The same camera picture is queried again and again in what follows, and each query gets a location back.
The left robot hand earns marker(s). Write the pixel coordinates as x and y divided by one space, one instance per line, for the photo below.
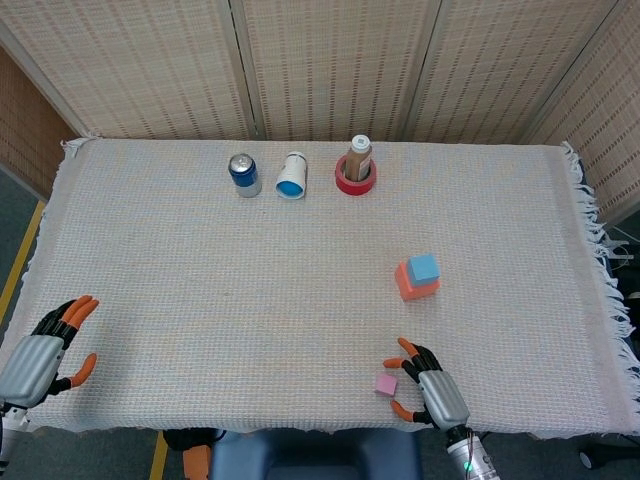
30 365

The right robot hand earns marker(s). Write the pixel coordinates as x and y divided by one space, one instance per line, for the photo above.
442 400

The small pink foam cube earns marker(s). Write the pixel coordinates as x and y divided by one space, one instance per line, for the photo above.
386 384

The medium blue foam cube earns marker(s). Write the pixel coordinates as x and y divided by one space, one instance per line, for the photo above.
424 267

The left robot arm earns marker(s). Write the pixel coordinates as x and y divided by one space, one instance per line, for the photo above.
10 430

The large orange foam cube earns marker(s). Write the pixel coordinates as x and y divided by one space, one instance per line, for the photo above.
417 292

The dark blue robot torso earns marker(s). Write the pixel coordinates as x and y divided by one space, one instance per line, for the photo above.
315 457

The black caster wheel base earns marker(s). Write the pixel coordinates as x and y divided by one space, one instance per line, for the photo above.
592 457

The orange and black floor object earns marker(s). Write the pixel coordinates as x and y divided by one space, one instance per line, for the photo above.
197 460

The beige woven tablecloth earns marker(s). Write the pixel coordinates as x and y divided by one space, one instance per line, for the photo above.
250 300

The red tape roll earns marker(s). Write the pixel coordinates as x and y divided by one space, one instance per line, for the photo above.
350 189

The brown bottle with white cap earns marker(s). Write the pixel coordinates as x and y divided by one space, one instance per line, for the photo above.
359 160

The white cup with blue inside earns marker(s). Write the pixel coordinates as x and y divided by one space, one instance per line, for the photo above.
292 175

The blue and silver soda can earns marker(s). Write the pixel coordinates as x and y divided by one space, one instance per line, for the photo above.
245 177

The woven bamboo folding screen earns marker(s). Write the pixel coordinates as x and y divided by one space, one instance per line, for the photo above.
150 65

